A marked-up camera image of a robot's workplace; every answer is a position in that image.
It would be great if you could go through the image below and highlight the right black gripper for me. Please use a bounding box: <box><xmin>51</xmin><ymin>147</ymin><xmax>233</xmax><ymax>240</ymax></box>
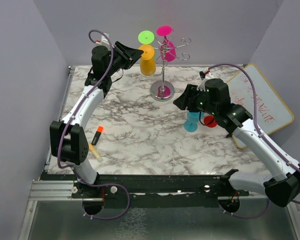
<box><xmin>173</xmin><ymin>83</ymin><xmax>218</xmax><ymax>116</ymax></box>

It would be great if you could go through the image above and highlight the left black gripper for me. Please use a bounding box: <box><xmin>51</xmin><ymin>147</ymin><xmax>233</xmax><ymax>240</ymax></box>
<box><xmin>105</xmin><ymin>41</ymin><xmax>143</xmax><ymax>77</ymax></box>

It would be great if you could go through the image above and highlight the orange wine glass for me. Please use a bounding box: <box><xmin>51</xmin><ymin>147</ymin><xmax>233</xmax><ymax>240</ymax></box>
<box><xmin>138</xmin><ymin>44</ymin><xmax>156</xmax><ymax>76</ymax></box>

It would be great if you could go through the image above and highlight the green wine glass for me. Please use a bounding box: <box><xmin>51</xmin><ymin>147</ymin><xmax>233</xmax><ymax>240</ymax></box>
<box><xmin>138</xmin><ymin>30</ymin><xmax>155</xmax><ymax>45</ymax></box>

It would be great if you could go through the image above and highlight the blue wine glass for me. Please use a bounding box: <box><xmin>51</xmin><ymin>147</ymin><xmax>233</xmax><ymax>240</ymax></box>
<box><xmin>183</xmin><ymin>111</ymin><xmax>204</xmax><ymax>133</ymax></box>

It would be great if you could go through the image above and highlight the red wine glass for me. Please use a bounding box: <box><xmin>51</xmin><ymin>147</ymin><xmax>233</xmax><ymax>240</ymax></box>
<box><xmin>203</xmin><ymin>115</ymin><xmax>217</xmax><ymax>128</ymax></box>

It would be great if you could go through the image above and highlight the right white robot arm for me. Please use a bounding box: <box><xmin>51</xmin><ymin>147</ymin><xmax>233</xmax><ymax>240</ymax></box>
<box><xmin>173</xmin><ymin>78</ymin><xmax>300</xmax><ymax>207</ymax></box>

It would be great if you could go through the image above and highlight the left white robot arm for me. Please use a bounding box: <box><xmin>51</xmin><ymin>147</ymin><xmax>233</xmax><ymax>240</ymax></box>
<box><xmin>49</xmin><ymin>41</ymin><xmax>144</xmax><ymax>198</ymax></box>

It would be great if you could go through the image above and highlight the chrome wine glass rack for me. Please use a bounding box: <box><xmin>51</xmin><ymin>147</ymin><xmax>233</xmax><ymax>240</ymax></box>
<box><xmin>149</xmin><ymin>37</ymin><xmax>192</xmax><ymax>102</ymax></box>

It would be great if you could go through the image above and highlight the pink wine glass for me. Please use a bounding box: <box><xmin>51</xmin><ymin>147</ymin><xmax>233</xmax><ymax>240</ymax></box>
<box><xmin>156</xmin><ymin>25</ymin><xmax>177</xmax><ymax>63</ymax></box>

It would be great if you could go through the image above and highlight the orange capped marker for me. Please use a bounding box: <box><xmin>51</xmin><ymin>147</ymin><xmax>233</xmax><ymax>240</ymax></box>
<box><xmin>91</xmin><ymin>126</ymin><xmax>104</xmax><ymax>146</ymax></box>

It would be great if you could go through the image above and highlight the beige tube on table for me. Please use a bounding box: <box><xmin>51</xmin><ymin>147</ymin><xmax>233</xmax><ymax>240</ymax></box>
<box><xmin>88</xmin><ymin>143</ymin><xmax>103</xmax><ymax>162</ymax></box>

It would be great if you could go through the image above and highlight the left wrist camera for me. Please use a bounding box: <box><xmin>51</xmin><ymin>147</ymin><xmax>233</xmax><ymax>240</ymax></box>
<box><xmin>95</xmin><ymin>32</ymin><xmax>111</xmax><ymax>50</ymax></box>

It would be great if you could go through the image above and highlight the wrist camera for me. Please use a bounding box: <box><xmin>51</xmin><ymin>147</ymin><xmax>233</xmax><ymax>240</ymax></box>
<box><xmin>95</xmin><ymin>32</ymin><xmax>111</xmax><ymax>50</ymax></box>
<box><xmin>198</xmin><ymin>68</ymin><xmax>216</xmax><ymax>89</ymax></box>

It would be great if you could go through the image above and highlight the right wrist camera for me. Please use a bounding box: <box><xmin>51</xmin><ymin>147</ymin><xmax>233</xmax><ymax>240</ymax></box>
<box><xmin>198</xmin><ymin>68</ymin><xmax>216</xmax><ymax>89</ymax></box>

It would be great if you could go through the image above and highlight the whiteboard with yellow frame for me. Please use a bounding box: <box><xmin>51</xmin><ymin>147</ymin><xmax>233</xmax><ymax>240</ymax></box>
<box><xmin>227</xmin><ymin>63</ymin><xmax>294</xmax><ymax>135</ymax></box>

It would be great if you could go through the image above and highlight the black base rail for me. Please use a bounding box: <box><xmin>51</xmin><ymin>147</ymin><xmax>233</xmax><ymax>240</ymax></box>
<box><xmin>72</xmin><ymin>172</ymin><xmax>251</xmax><ymax>208</ymax></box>

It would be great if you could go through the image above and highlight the aluminium frame rail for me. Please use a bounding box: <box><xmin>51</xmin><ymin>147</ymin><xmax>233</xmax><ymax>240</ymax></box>
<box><xmin>29</xmin><ymin>65</ymin><xmax>76</xmax><ymax>201</ymax></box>

